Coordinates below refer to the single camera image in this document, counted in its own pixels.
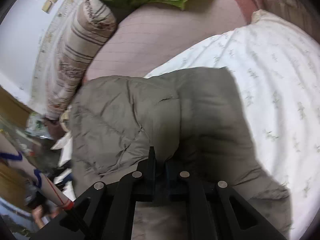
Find white leaf-print bed sheet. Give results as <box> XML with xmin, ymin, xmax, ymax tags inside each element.
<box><xmin>49</xmin><ymin>9</ymin><xmax>320</xmax><ymax>240</ymax></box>

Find pink folded blanket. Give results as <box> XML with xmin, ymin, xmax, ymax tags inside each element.
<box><xmin>84</xmin><ymin>0</ymin><xmax>257</xmax><ymax>81</ymax></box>

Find striped floral folded quilt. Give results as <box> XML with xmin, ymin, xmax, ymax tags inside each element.
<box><xmin>45</xmin><ymin>0</ymin><xmax>117</xmax><ymax>120</ymax></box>

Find olive quilted hooded jacket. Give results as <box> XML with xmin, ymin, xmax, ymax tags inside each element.
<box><xmin>69</xmin><ymin>67</ymin><xmax>291</xmax><ymax>238</ymax></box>

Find left forearm in sleeve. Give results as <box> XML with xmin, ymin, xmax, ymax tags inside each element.
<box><xmin>1</xmin><ymin>134</ymin><xmax>74</xmax><ymax>211</ymax></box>

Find brown striped side cushion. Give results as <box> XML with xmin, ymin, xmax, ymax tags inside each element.
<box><xmin>258</xmin><ymin>0</ymin><xmax>319</xmax><ymax>42</ymax></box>

